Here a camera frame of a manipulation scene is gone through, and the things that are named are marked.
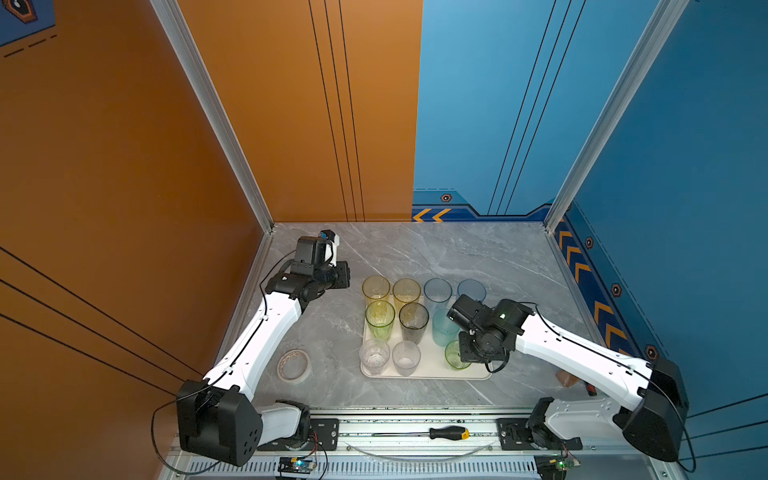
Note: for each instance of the grey smoked glass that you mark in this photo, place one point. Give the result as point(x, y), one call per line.
point(414, 318)

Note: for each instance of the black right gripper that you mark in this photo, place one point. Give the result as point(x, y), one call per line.
point(465, 357)

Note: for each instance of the aluminium front rail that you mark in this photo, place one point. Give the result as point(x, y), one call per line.
point(348, 444)

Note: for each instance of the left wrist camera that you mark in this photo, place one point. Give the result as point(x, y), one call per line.
point(331, 243)

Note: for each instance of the brown bottle black cap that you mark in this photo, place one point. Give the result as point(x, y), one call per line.
point(566, 379)

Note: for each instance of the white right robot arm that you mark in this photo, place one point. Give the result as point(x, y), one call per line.
point(645, 402)

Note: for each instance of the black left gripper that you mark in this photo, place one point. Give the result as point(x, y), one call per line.
point(341, 270)

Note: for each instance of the yellow tall glass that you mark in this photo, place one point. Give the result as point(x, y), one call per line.
point(406, 290)

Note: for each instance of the clear glass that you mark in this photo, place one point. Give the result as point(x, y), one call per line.
point(374, 355)
point(406, 357)

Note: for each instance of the green circuit board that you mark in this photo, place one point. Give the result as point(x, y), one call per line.
point(295, 467)
point(555, 468)

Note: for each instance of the tape roll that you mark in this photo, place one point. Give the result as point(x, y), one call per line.
point(294, 366)

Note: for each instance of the light blue glass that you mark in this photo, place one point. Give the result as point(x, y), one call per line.
point(437, 294)

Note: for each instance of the black yellow screwdriver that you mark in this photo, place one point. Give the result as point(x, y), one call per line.
point(451, 433)

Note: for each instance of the green short glass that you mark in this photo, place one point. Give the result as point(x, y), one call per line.
point(453, 356)

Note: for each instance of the cream rectangular tray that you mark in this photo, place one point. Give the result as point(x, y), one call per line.
point(433, 365)

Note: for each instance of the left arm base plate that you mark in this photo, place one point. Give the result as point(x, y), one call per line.
point(325, 430)

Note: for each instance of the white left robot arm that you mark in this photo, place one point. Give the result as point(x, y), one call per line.
point(216, 417)

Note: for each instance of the yellow ribbed glass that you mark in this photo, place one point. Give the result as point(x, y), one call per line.
point(375, 288)

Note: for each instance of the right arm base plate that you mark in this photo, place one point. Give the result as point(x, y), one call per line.
point(514, 434)

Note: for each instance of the blue tall glass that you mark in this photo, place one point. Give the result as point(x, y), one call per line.
point(473, 289)

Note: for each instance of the right green circuit board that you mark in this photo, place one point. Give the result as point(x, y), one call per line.
point(555, 468)

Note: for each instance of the teal glass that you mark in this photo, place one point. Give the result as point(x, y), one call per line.
point(444, 330)

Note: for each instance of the left green circuit board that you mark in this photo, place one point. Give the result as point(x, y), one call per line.
point(295, 467)

